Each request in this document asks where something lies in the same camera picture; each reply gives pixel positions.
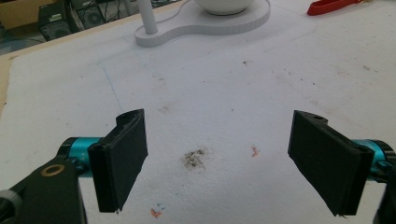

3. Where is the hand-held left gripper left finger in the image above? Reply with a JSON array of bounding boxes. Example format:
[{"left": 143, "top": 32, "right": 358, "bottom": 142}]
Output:
[{"left": 87, "top": 108, "right": 149, "bottom": 214}]

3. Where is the cardboard box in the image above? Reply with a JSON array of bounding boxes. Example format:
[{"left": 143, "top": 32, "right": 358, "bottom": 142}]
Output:
[{"left": 0, "top": 0, "right": 60, "bottom": 31}]

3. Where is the white bowl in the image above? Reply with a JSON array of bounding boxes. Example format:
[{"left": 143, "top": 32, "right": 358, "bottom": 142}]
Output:
[{"left": 193, "top": 0, "right": 255, "bottom": 16}]

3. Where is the white stand base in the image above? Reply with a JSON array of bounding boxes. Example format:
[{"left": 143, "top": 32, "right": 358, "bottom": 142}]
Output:
[{"left": 134, "top": 0, "right": 272, "bottom": 49}]

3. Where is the red tool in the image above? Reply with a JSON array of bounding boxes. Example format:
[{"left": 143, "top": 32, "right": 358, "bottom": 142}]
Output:
[{"left": 306, "top": 0, "right": 372, "bottom": 17}]

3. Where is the white post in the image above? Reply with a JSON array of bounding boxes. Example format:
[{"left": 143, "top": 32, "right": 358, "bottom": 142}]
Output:
[{"left": 136, "top": 0, "right": 159, "bottom": 35}]

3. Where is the black equipment box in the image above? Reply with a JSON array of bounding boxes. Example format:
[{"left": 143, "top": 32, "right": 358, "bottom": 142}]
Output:
[{"left": 37, "top": 1, "right": 80, "bottom": 42}]

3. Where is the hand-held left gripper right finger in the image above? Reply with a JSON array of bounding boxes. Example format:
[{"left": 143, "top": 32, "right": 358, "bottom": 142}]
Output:
[{"left": 287, "top": 109, "right": 375, "bottom": 217}]

